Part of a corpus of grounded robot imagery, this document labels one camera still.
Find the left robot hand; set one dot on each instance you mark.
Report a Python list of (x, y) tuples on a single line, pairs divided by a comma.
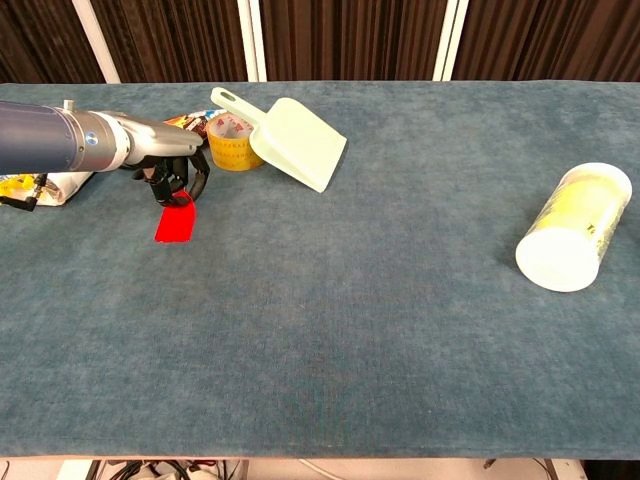
[(160, 145)]

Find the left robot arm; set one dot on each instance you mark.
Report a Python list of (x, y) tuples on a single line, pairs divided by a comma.
[(50, 142)]

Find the yellow packing tape roll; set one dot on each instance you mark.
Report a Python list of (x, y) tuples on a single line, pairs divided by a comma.
[(230, 152)]

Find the brown chocolate snack packet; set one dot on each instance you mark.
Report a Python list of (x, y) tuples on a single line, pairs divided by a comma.
[(192, 122)]

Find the pale green plastic dustpan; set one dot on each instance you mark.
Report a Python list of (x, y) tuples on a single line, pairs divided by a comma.
[(300, 145)]

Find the blue-grey table cloth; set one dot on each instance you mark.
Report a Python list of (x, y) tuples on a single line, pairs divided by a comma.
[(320, 300)]

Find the clear canister with yellow contents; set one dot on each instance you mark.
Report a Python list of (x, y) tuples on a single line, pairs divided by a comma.
[(575, 227)]

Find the white partition post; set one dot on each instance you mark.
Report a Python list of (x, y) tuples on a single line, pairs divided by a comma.
[(254, 47), (97, 40), (450, 40)]

